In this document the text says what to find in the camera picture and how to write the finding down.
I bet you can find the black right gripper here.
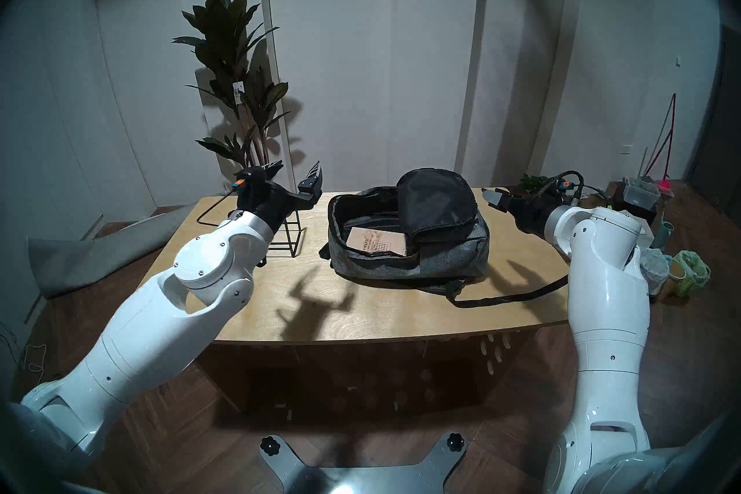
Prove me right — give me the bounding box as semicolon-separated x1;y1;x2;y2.
482;187;561;238

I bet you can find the black wire book stand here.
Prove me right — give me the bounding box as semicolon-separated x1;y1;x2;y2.
266;206;306;258

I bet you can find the tall dark leafy plant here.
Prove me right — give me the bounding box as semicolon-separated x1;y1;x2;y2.
172;0;290;192

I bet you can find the grey and black backpack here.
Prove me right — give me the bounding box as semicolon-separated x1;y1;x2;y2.
318;169;569;308

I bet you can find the clear plastic storage box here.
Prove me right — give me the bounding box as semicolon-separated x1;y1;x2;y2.
622;177;661;210

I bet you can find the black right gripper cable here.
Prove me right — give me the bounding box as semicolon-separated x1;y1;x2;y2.
524;170;608;207

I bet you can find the white bag lined bin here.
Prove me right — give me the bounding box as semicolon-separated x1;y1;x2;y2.
640;247;672;297

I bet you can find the red handled broom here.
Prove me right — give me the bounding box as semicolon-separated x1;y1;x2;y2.
643;93;677;194

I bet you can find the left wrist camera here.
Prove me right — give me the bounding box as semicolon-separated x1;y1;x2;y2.
232;166;268;197

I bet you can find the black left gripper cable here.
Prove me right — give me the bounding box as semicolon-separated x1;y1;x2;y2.
197;192;239;225

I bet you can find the beige paperback book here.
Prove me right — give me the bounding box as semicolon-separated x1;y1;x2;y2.
346;227;409;257

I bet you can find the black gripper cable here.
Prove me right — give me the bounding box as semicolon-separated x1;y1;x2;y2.
524;170;608;207
197;192;239;225

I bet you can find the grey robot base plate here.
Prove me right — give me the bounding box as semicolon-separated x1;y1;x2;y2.
259;434;467;494

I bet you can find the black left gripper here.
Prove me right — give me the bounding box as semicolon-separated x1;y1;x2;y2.
239;159;324;231

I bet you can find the tan paper cup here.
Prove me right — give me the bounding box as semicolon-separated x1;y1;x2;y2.
660;261;687;300

